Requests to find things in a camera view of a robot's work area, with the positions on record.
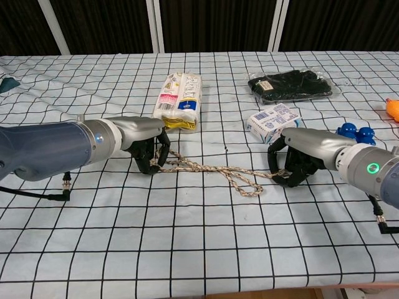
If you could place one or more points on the orange rubber chicken toy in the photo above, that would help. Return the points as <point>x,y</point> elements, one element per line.
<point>393,109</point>

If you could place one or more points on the left blue grey robot arm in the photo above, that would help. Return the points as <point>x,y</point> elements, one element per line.
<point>46,146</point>

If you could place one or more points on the right blue grey robot arm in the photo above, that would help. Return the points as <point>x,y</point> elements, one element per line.
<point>371,169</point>

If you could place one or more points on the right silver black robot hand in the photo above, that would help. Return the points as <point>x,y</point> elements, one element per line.
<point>311,138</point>

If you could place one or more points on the black gloves in plastic bag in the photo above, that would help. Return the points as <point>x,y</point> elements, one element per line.
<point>290,85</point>

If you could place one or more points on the blue toy building block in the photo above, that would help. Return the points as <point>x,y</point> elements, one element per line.
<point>353,130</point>

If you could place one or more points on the small white blue tissue pack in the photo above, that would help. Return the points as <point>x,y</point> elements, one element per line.
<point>271,120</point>

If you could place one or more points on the white black checked tablecloth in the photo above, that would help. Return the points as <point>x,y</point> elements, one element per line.
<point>187,233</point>

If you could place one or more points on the dark teal triangular patch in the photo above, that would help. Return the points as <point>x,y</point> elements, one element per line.
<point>7,85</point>

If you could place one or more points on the white partition frame post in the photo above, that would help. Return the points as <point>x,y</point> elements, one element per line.
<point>278,25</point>
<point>56,28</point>
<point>155,25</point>

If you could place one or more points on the white snack bag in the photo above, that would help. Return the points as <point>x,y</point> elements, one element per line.
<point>177,102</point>

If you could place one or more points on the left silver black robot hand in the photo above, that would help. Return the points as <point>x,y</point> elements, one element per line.
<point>140,127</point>

